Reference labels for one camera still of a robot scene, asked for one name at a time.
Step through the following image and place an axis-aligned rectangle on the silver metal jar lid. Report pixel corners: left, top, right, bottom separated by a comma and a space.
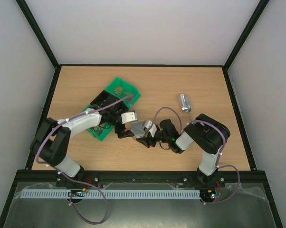
130, 122, 146, 138

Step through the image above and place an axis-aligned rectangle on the black bin with lollipops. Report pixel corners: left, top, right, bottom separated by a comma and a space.
89, 90, 117, 110

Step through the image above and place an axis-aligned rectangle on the silver metal scoop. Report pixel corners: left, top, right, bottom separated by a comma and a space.
179, 94, 194, 121

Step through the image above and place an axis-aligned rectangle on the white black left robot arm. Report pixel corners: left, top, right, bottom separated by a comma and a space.
30, 99, 138, 179

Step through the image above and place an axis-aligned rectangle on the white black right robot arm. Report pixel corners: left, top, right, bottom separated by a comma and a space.
136, 114, 230, 186

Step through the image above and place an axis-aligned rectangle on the left controller circuit board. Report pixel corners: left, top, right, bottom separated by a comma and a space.
67, 187, 90, 198

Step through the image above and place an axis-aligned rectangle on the controller circuit board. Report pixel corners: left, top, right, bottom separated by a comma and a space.
201, 187, 223, 199
67, 187, 90, 198

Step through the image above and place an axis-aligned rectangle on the right controller circuit board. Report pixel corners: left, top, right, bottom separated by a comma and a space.
201, 187, 223, 199

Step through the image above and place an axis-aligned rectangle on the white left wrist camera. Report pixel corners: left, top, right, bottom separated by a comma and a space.
121, 112, 138, 124

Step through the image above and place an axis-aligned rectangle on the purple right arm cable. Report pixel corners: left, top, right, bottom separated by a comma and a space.
153, 106, 241, 205

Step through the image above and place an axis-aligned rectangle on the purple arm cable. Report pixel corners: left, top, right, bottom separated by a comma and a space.
36, 94, 135, 225
153, 106, 241, 205

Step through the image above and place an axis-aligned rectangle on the light blue slotted cable duct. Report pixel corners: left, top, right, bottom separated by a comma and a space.
20, 189, 200, 200

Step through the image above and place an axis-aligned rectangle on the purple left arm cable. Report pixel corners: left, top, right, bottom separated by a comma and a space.
36, 94, 135, 225

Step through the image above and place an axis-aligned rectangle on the black aluminium frame rail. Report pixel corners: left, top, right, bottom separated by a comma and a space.
13, 170, 269, 188

